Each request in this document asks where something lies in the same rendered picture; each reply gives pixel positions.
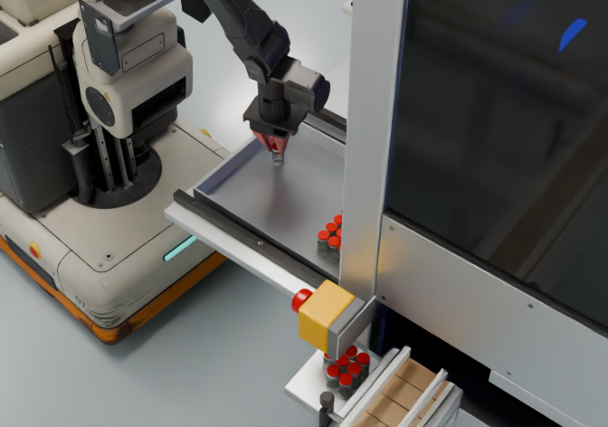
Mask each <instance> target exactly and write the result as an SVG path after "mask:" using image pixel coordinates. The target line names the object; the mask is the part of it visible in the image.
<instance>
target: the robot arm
mask: <svg viewBox="0 0 608 427"><path fill-rule="evenodd" d="M204 2H205V3H206V4H207V5H208V7H209V8H210V9H211V11H212V12H213V13H214V15H215V17H216V18H217V20H218V22H219V23H220V25H221V26H222V28H223V31H224V34H225V37H226V38H227V39H228V41H229V42H230V43H231V45H232V46H233V51H234V52H235V54H236V55H237V56H238V57H239V59H240V60H241V61H242V63H243V64H244V66H245V69H246V71H247V74H248V77H249V79H251V80H254V81H257V90H258V95H256V96H255V97H254V99H253V100H252V102H251V104H250V105H249V107H248V108H247V109H246V110H245V111H244V113H243V114H242V120H243V122H245V121H246V120H248V121H250V122H249V126H250V130H252V133H253V134H254V136H255V137H256V138H258V139H259V140H260V142H261V143H262V144H263V145H264V146H265V147H266V148H267V149H268V151H269V152H271V151H272V144H273V143H274V141H275V142H276V145H277V148H278V150H279V153H280V155H281V156H282V155H283V153H284V152H285V149H286V146H287V144H288V140H289V137H290V134H291V135H292V136H295V135H296V133H297V132H298V130H299V124H300V123H301V121H302V120H305V118H306V117H307V115H308V109H309V110H312V111H314V112H320V111H321V110H322V109H323V108H324V106H325V105H326V103H327V101H328V97H329V93H330V82H329V81H327V80H325V77H324V75H322V74H321V73H320V72H317V71H314V70H311V69H310V68H308V67H306V66H303V65H301V60H298V59H296V58H293V57H290V56H289V55H288V54H289V52H290V38H289V35H288V32H287V30H286V29H285V28H284V27H283V26H282V25H280V24H279V23H278V21H277V20H271V19H270V17H269V16H268V14H267V13H266V12H265V10H262V9H261V8H260V7H259V6H258V5H257V4H256V3H255V2H254V1H253V0H204ZM291 103H294V104H291ZM295 104H296V105H295ZM266 135H270V141H269V140H268V139H267V137H266Z"/></svg>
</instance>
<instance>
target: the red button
mask: <svg viewBox="0 0 608 427"><path fill-rule="evenodd" d="M313 293H314V292H312V291H311V290H309V289H300V290H299V291H298V292H297V293H296V294H295V296H294V298H293V300H292V302H291V308H292V310H293V311H294V312H295V313H297V314H299V307H301V306H302V305H303V304H304V302H305V301H306V300H307V299H308V298H309V297H310V296H311V295H312V294H313Z"/></svg>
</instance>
